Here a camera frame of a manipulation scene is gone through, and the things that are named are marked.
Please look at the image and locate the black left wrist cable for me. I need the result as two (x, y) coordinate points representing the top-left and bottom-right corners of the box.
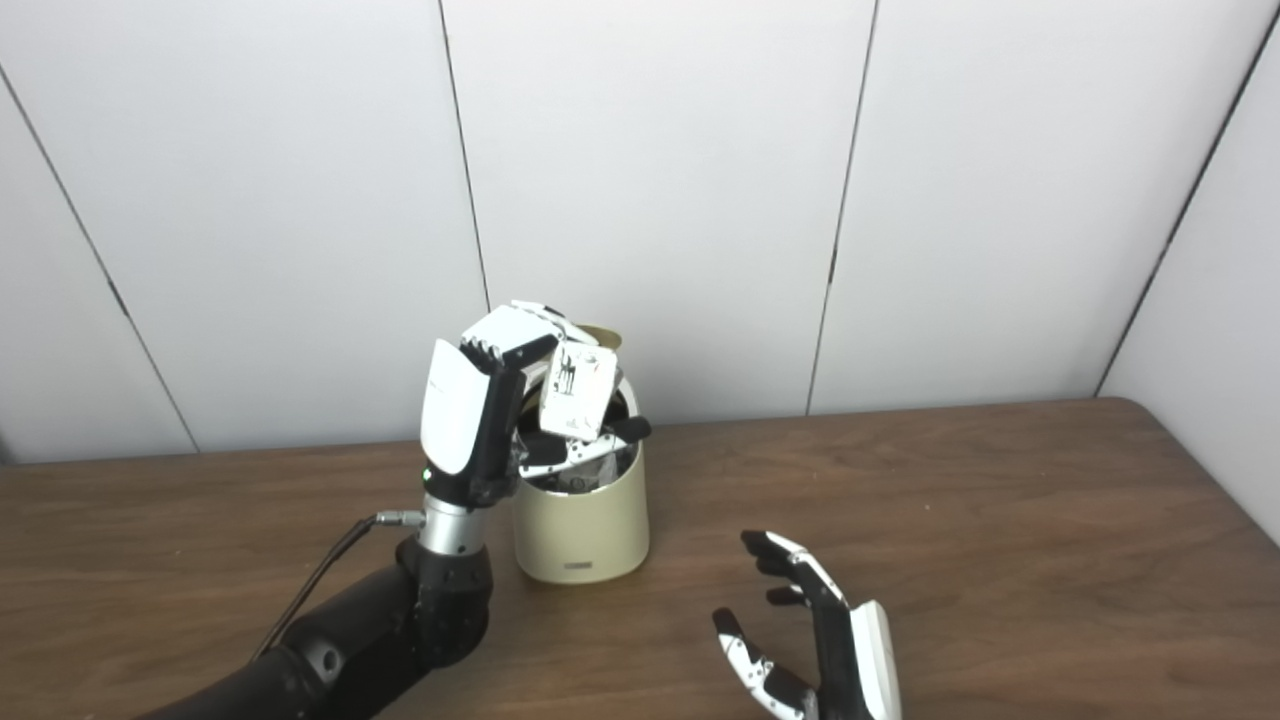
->
(250, 510), (426, 661)

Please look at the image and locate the cream-colored round bin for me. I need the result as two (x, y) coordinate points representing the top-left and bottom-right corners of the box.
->
(512, 370), (651, 585)

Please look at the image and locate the small white green milk carton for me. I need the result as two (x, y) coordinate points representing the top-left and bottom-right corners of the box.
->
(538, 340), (619, 441)

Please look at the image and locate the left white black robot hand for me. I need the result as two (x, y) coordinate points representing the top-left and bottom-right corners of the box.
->
(418, 300), (653, 509)

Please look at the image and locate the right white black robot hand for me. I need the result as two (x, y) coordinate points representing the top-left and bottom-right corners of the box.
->
(712, 530), (903, 720)

